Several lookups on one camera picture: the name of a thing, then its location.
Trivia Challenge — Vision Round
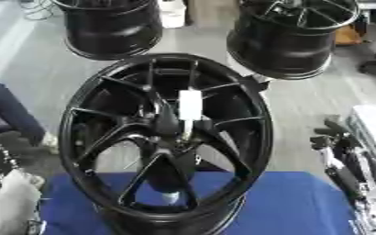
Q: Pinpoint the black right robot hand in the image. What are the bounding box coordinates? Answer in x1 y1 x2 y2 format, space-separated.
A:
308 114 368 204

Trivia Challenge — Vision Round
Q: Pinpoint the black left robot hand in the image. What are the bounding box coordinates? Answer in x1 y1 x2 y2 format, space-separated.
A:
0 130 27 182

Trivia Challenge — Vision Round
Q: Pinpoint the black spoked wheel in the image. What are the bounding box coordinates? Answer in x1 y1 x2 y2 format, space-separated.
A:
56 52 277 235

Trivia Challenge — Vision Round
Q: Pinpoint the black wheel rim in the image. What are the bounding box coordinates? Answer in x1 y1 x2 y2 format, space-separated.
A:
225 0 361 81
50 0 166 61

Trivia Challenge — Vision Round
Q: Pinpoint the person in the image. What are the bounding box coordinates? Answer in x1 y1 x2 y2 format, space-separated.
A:
0 76 60 154

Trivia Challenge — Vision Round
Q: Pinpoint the orange object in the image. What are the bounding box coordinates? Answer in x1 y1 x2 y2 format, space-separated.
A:
334 23 365 47

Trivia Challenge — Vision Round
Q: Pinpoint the tan cardboard box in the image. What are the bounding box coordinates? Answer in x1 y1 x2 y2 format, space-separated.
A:
186 0 243 29

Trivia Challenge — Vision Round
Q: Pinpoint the white container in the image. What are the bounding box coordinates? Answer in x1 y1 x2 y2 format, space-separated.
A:
157 0 188 29

